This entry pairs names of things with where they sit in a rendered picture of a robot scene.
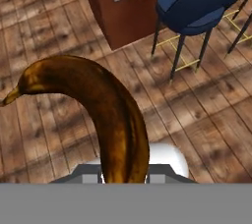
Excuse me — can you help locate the blue bar stool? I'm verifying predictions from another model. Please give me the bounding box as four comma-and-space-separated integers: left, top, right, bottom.
150, 0, 252, 84
224, 0, 252, 57

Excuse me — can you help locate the white round object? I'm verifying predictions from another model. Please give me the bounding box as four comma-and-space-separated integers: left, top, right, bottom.
86, 142, 190, 185

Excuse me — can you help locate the brown yellow banana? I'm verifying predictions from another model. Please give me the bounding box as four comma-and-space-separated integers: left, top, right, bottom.
0, 54, 151, 185

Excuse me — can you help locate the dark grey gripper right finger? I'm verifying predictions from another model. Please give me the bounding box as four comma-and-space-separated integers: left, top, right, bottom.
145, 163, 198, 185

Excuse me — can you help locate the brown island with marble top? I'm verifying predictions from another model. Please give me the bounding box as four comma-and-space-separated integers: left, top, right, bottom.
79, 0, 211, 51

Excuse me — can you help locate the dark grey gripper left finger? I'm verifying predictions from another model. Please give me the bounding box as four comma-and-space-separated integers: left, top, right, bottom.
49, 163, 104, 185

